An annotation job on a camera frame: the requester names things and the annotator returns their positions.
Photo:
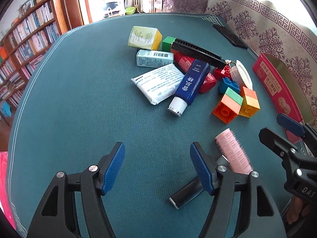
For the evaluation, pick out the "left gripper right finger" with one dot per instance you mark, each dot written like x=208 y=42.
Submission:
x=258 y=214

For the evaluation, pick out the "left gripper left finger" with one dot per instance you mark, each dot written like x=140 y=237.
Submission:
x=56 y=214

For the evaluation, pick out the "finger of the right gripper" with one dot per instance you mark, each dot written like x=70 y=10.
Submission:
x=284 y=149
x=303 y=131

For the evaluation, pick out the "pink hair roller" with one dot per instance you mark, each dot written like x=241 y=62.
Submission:
x=233 y=152

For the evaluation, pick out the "black rectangular bottle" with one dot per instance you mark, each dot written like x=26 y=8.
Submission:
x=195 y=188

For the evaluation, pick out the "dark blue cosmetic tube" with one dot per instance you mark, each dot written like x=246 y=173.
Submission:
x=189 y=87

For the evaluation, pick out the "light blue medicine box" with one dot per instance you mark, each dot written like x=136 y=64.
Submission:
x=153 y=59

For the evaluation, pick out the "person's right hand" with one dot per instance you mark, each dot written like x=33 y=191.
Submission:
x=296 y=209

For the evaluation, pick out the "red tin box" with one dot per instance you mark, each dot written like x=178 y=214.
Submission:
x=289 y=84

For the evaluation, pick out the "orange yellow toy brick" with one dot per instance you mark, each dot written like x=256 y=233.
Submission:
x=250 y=104

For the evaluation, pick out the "green orange toy brick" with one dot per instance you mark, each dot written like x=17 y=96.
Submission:
x=228 y=107

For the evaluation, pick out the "white round lid jar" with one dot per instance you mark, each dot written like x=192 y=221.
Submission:
x=240 y=75

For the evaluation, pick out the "blue toy brick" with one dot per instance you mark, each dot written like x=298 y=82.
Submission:
x=228 y=83

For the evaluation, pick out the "red toy brick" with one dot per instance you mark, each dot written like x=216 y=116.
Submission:
x=219 y=74

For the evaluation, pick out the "patterned lace curtain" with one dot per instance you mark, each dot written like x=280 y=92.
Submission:
x=282 y=28

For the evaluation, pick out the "black smartphone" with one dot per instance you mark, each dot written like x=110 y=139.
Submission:
x=230 y=36

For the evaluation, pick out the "green felt table mat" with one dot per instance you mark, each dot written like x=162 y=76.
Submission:
x=81 y=101

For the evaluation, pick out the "red cylindrical can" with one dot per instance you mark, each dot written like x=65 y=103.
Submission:
x=184 y=63

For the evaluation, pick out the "black folding comb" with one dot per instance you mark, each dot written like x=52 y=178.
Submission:
x=197 y=52

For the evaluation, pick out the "white ointment tube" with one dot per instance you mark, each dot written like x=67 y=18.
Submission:
x=159 y=84

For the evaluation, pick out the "green pink toy brick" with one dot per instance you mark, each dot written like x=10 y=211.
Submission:
x=167 y=43

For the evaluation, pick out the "wooden bookshelf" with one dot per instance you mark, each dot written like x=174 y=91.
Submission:
x=25 y=44

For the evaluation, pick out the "yellow medicine box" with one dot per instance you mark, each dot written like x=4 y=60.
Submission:
x=148 y=38

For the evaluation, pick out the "green bowl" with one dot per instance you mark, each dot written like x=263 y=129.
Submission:
x=130 y=10

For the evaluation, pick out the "wooden door frame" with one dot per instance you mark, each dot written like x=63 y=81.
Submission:
x=78 y=12

